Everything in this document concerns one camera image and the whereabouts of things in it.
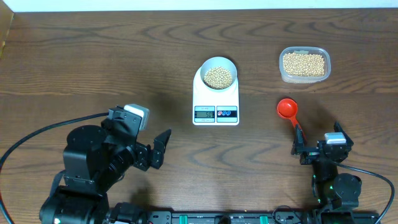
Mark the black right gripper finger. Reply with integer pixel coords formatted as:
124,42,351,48
291,124,307,155
333,121,354,146

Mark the red measuring scoop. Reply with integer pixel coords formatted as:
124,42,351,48
276,98,302,129

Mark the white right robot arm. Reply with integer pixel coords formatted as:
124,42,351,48
291,123,362,223

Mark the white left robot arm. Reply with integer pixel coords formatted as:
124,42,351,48
39,105,172,223

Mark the white digital kitchen scale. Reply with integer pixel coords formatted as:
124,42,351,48
192,72,239,126

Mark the white round bowl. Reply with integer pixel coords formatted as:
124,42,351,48
200,57,238,90

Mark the clear plastic container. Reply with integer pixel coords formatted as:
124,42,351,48
279,46,331,84

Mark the pile of soybeans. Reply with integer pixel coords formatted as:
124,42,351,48
194,50,331,90

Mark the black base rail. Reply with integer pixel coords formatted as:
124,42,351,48
105,202,382,224

